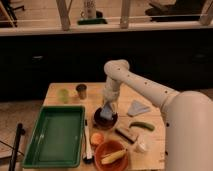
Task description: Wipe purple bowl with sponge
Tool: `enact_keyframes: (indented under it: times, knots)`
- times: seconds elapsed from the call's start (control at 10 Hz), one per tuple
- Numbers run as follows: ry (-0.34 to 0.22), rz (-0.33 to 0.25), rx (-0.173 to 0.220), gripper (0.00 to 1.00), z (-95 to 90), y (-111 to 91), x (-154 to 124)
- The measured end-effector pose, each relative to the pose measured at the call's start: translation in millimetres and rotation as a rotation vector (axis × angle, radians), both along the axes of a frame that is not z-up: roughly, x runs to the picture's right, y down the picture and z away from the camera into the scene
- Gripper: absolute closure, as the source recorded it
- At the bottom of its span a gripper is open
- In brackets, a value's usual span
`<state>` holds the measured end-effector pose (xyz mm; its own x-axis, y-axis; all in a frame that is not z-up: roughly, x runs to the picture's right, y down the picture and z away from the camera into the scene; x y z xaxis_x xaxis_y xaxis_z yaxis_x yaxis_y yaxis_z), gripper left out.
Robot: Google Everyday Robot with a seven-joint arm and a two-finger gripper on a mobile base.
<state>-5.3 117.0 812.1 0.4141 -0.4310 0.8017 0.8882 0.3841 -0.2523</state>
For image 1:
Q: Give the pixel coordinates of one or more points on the orange fruit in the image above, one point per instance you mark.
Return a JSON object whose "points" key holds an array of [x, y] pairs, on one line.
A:
{"points": [[96, 139]]}

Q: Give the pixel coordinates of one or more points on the yellow corn cob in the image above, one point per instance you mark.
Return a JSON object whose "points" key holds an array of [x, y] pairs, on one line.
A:
{"points": [[112, 157]]}

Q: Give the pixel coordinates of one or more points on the green translucent cup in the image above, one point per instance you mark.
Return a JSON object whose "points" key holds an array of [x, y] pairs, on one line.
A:
{"points": [[63, 96]]}

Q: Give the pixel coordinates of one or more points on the green cucumber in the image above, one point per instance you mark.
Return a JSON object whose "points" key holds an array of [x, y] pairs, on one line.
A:
{"points": [[144, 125]]}

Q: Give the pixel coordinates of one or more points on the green dustpan with bottle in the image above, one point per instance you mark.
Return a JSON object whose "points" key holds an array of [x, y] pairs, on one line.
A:
{"points": [[90, 15]]}

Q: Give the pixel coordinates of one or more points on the brown cup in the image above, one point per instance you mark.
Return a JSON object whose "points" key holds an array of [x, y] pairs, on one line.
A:
{"points": [[82, 91]]}

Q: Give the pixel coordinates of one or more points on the green plastic tray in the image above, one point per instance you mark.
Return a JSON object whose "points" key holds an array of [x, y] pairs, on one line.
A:
{"points": [[56, 140]]}

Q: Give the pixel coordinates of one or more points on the blue sponge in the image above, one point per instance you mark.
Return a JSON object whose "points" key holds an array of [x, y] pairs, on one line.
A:
{"points": [[106, 112]]}

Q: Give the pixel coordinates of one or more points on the black stand pole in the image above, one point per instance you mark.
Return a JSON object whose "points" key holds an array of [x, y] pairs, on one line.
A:
{"points": [[19, 132]]}

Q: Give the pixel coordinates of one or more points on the dark purple bowl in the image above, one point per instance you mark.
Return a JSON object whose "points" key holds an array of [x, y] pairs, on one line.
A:
{"points": [[103, 123]]}

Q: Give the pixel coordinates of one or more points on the orange bowl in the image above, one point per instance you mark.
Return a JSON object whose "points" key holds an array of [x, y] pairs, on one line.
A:
{"points": [[108, 147]]}

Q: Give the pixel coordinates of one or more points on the white handled utensil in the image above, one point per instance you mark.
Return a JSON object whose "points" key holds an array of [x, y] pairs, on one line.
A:
{"points": [[88, 157]]}

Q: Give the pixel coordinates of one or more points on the brown scrubbing brush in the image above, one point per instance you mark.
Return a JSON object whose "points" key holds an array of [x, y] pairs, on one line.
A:
{"points": [[126, 133]]}

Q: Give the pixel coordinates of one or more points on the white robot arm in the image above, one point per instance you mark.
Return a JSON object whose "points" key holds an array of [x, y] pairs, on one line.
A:
{"points": [[189, 117]]}

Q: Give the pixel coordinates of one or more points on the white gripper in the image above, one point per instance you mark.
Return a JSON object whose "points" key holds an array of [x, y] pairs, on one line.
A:
{"points": [[111, 97]]}

